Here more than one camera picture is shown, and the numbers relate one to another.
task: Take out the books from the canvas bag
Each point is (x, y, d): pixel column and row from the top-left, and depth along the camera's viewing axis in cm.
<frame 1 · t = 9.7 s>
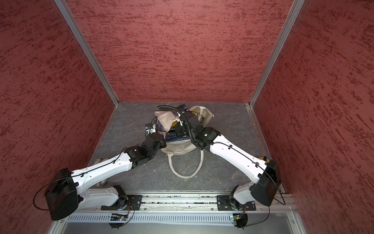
left hand: (162, 139, 83), fingers closed
right hand: (177, 126, 75), fingers closed
cream canvas tote bag: (163, 118, 87), point 21 cm above the table

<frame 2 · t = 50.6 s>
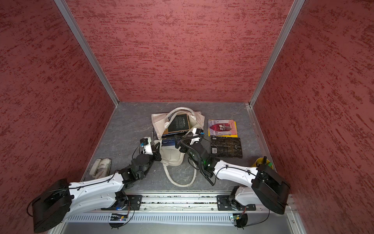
left hand: (159, 146, 81), fingers closed
right hand: (177, 140, 78), fingers open
cream canvas tote bag: (171, 155, 91), point 3 cm above the table
red cover book: (219, 127, 106), point 2 cm above the table
black gold patterned book: (228, 146, 96), on the table

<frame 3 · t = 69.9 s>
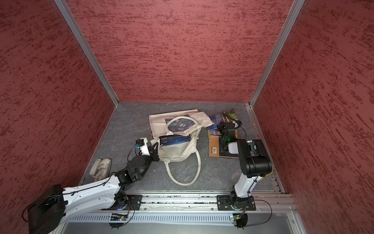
left hand: (158, 146, 80), fingers closed
right hand: (219, 122, 98), fingers closed
blue green landscape book: (231, 114, 99), point 13 cm above the table
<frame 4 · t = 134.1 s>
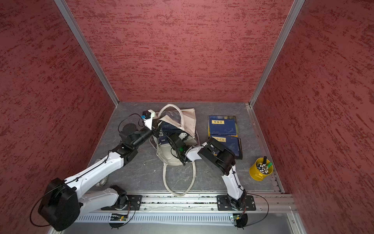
left hand: (164, 120, 75), fingers closed
right hand: (167, 136, 95), fingers open
cream canvas tote bag: (184, 120, 79), point 27 cm above the table
blue book yellow label: (222, 125, 105), point 4 cm above the table
blue book yellow label 2: (232, 141, 95), point 5 cm above the table
